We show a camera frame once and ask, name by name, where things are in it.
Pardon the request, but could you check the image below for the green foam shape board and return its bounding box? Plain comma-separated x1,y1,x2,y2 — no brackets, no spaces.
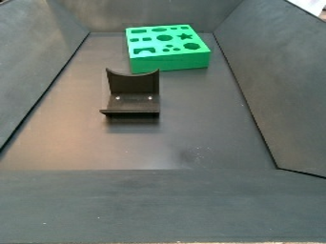
124,24,211,73

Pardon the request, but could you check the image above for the black curved stand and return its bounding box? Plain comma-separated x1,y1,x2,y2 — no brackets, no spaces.
99,69,160,116

